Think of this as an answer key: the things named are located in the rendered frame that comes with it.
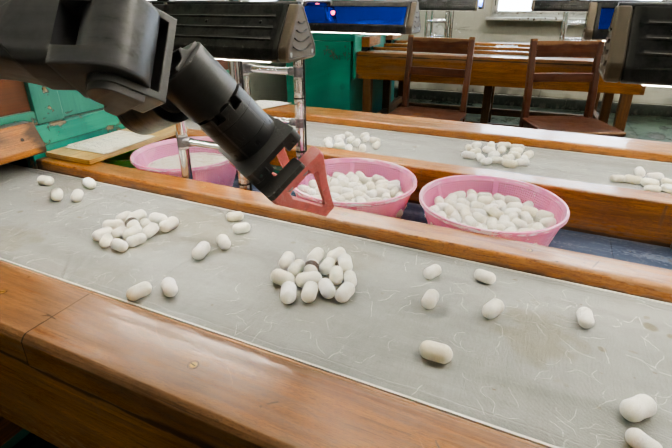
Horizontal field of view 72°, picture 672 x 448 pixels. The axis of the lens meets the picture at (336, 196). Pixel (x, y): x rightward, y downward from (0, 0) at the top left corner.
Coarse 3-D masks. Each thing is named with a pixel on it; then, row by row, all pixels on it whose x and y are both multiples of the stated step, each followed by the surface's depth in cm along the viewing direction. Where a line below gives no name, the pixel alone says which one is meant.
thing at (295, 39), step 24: (192, 24) 64; (216, 24) 62; (240, 24) 61; (264, 24) 59; (288, 24) 58; (216, 48) 62; (240, 48) 60; (264, 48) 59; (288, 48) 58; (312, 48) 63
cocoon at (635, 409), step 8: (624, 400) 45; (632, 400) 44; (640, 400) 44; (648, 400) 44; (624, 408) 44; (632, 408) 44; (640, 408) 44; (648, 408) 44; (656, 408) 44; (624, 416) 44; (632, 416) 44; (640, 416) 43; (648, 416) 44
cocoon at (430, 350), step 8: (424, 344) 52; (432, 344) 51; (440, 344) 51; (424, 352) 51; (432, 352) 51; (440, 352) 51; (448, 352) 51; (432, 360) 51; (440, 360) 51; (448, 360) 51
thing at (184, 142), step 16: (160, 0) 67; (176, 0) 68; (192, 0) 71; (208, 0) 74; (224, 0) 78; (240, 64) 84; (240, 80) 85; (176, 128) 95; (192, 144) 95; (208, 144) 94; (192, 176) 100; (240, 176) 92
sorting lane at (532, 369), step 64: (0, 192) 97; (64, 192) 97; (128, 192) 97; (0, 256) 73; (64, 256) 73; (128, 256) 73; (192, 256) 73; (256, 256) 73; (384, 256) 73; (448, 256) 73; (192, 320) 58; (256, 320) 58; (320, 320) 58; (384, 320) 58; (448, 320) 58; (512, 320) 58; (576, 320) 58; (640, 320) 58; (384, 384) 49; (448, 384) 49; (512, 384) 49; (576, 384) 49; (640, 384) 49
